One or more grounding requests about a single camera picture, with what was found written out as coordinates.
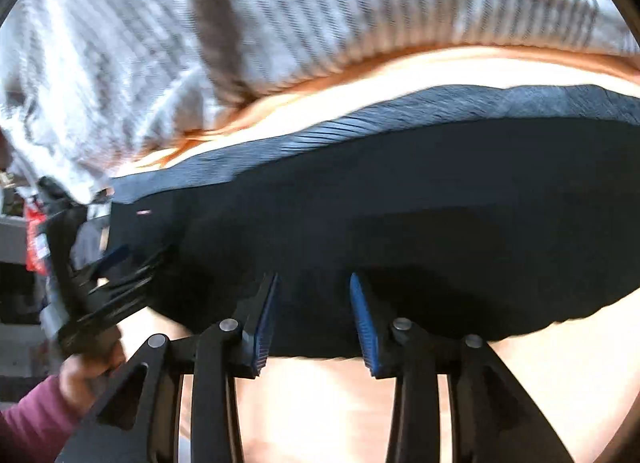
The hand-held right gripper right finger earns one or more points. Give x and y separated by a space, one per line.
364 328

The red printed packet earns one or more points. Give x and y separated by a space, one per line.
34 243

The grey striped duvet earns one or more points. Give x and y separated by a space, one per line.
125 43

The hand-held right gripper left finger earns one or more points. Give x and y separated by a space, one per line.
264 328

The peach bed sheet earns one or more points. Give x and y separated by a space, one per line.
325 408

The person's left hand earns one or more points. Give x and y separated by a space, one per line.
82 383

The black pants with blue waistband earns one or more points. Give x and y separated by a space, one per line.
400 223

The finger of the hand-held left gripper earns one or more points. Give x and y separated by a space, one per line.
114 255
130 285

